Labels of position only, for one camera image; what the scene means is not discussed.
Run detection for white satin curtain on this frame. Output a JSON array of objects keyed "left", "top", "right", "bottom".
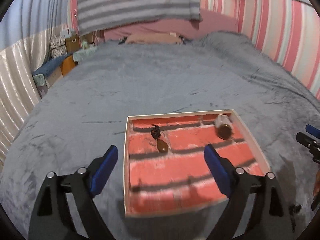
[{"left": 1, "top": 24, "right": 67, "bottom": 163}]

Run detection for patterned fabric bag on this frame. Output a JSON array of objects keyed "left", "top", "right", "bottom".
[{"left": 50, "top": 36, "right": 67, "bottom": 59}]

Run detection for beige tray with brick lining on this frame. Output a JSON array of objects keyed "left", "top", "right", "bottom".
[{"left": 123, "top": 109, "right": 271, "bottom": 217}]

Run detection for grey plush bed blanket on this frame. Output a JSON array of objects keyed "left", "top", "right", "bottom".
[{"left": 1, "top": 32, "right": 319, "bottom": 236}]

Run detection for brown storage box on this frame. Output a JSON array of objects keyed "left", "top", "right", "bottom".
[{"left": 65, "top": 35, "right": 80, "bottom": 53}]

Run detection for grey striped hanging sheet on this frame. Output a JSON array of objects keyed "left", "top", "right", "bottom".
[{"left": 77, "top": 0, "right": 201, "bottom": 35}]

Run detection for blue cloth on side table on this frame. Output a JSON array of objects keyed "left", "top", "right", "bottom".
[{"left": 32, "top": 53, "right": 73, "bottom": 77}]

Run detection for tan pillow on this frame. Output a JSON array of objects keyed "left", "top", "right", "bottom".
[{"left": 125, "top": 33, "right": 182, "bottom": 44}]

